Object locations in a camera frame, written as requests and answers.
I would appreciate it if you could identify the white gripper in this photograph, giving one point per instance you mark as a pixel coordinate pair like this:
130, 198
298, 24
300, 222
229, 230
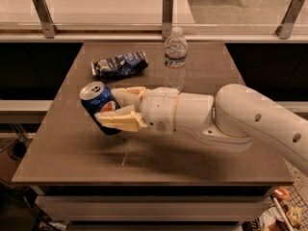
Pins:
159, 109

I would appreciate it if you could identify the blue pepsi can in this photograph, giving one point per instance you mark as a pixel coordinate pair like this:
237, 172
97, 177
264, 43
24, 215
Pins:
97, 98

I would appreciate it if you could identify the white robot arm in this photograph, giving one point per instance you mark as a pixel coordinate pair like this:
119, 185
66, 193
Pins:
230, 120

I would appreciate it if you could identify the crumpled blue chip bag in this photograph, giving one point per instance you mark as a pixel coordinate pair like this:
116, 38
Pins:
123, 65

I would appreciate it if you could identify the clear plastic water bottle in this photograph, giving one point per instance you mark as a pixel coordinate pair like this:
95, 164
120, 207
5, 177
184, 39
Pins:
175, 55

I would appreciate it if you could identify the left metal railing bracket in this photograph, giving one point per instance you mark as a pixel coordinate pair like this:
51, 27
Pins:
48, 28

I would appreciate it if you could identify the right metal railing bracket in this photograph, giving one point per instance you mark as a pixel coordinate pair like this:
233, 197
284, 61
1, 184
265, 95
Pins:
285, 28

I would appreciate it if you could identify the wire basket with snacks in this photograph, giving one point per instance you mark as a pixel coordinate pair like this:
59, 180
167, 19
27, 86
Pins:
288, 212

